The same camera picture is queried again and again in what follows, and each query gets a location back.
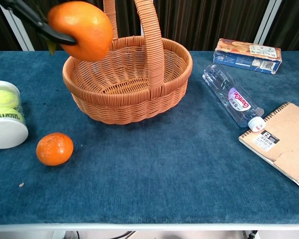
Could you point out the small orange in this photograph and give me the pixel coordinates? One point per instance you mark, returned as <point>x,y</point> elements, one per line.
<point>54,149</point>

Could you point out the large orange with leaf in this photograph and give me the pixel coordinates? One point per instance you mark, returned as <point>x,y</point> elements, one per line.
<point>84,30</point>

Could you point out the blue table cloth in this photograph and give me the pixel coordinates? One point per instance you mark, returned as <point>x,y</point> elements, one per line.
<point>149,174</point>

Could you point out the clear plastic water bottle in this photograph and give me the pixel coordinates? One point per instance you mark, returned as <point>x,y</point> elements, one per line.
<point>229,94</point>

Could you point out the blue orange cracker box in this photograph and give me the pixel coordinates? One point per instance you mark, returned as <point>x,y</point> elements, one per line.
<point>244,56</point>

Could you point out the brown spiral notebook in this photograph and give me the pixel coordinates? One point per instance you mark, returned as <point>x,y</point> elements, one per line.
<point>286,139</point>

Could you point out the clear tennis ball can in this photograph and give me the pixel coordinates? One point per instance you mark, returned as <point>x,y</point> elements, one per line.
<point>7,134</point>

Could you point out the yellow tennis ball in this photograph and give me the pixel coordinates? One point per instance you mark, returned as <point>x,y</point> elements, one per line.
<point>2,99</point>
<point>5,115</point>

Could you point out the white frame post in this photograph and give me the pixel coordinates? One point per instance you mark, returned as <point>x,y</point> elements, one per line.
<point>266,22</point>
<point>20,32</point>
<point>141,30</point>

